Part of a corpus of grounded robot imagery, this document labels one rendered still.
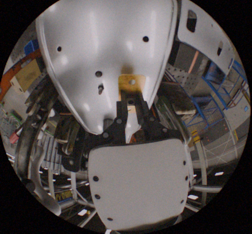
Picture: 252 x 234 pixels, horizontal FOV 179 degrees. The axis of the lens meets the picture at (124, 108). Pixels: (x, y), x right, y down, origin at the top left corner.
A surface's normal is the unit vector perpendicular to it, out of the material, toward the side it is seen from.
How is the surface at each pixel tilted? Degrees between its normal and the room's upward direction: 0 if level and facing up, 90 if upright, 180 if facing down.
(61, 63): 0
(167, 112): 78
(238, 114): 90
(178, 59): 0
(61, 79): 0
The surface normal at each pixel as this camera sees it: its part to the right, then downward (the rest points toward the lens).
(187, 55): 0.07, 0.79
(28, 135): 1.00, 0.08
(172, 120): -0.96, 0.19
